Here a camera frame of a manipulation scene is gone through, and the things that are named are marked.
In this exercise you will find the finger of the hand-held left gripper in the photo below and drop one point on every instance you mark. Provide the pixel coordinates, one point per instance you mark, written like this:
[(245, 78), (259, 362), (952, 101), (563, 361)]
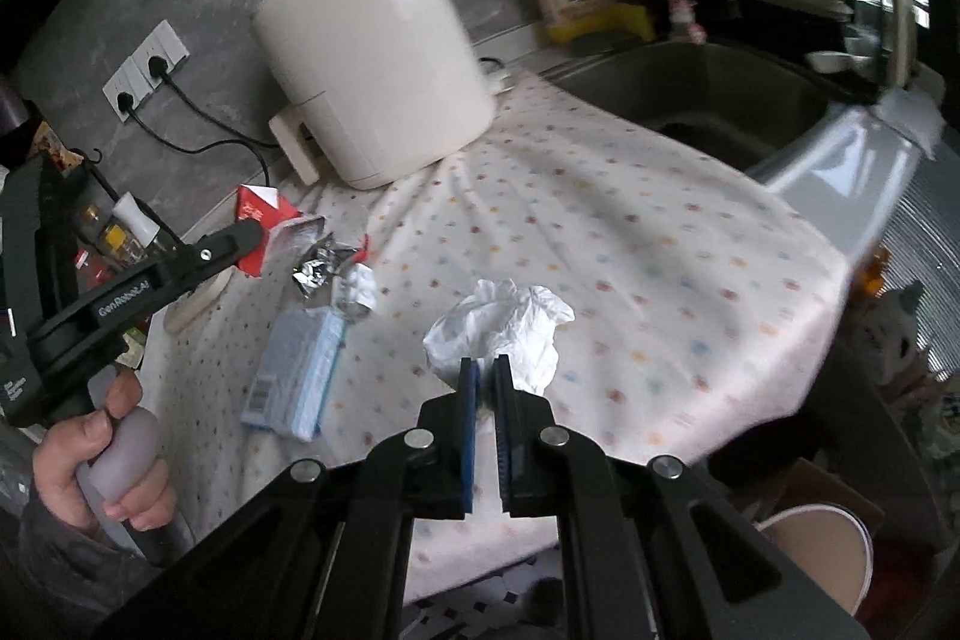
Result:
[(214, 254)]

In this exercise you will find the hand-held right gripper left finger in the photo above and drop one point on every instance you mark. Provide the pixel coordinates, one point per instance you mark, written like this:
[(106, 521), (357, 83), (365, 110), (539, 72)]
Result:
[(469, 430)]

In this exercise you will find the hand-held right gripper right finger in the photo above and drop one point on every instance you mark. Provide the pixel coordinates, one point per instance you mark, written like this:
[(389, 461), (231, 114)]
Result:
[(504, 430)]

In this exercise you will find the red carton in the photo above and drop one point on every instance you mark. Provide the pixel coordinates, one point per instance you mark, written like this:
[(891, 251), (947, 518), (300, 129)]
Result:
[(259, 209)]

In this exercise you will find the white tissue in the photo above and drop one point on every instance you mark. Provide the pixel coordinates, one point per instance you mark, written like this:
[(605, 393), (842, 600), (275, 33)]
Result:
[(510, 325)]

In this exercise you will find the white paper bucket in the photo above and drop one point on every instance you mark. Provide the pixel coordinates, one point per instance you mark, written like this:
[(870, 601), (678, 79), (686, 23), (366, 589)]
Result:
[(817, 557)]

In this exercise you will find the person's left forearm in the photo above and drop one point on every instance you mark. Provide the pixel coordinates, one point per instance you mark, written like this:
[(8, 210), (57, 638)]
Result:
[(67, 572)]

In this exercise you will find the person's left hand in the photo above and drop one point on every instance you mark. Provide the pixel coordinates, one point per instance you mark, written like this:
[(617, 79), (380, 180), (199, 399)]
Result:
[(60, 460)]

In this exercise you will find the wooden cutting board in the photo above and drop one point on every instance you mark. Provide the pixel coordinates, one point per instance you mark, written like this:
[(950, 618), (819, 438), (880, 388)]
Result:
[(191, 310)]

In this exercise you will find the crumpled foil wrapper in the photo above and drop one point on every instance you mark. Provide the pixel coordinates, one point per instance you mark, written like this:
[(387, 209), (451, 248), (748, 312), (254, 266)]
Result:
[(319, 272)]

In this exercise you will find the light blue tissue packet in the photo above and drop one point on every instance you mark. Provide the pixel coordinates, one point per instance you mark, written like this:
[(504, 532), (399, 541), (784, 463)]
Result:
[(296, 370)]

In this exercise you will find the small crumpled white paper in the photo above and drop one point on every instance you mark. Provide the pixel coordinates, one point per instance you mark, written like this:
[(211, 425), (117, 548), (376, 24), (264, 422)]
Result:
[(358, 291)]

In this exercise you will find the person's dark shoe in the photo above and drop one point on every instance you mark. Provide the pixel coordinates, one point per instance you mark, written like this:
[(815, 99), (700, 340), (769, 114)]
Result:
[(546, 599)]

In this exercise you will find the dotted white tablecloth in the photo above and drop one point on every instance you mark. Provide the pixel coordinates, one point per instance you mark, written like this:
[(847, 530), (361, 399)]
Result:
[(637, 250)]

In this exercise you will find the white air fryer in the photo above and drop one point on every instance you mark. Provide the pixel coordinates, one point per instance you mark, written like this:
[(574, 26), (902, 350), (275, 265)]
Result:
[(375, 55)]

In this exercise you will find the cardboard box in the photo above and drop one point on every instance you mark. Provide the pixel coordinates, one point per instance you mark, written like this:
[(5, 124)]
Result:
[(817, 490)]

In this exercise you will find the steel kitchen sink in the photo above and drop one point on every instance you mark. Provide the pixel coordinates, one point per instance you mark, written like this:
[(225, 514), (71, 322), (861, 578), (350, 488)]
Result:
[(697, 93)]

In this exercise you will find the white detergent bottle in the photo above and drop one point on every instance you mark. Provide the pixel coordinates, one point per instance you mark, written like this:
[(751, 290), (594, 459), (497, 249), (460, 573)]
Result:
[(896, 332)]

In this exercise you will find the orange bottle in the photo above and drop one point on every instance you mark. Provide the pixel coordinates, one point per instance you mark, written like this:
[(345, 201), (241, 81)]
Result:
[(876, 271)]

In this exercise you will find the small pink bottle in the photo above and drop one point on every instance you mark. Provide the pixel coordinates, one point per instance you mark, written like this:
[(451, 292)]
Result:
[(681, 10)]

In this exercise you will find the small white dish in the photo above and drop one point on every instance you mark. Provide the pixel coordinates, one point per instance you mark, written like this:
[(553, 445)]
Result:
[(829, 61)]

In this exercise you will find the white wall socket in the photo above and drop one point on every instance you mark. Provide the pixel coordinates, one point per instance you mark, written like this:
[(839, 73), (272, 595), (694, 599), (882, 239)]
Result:
[(169, 44), (120, 89)]

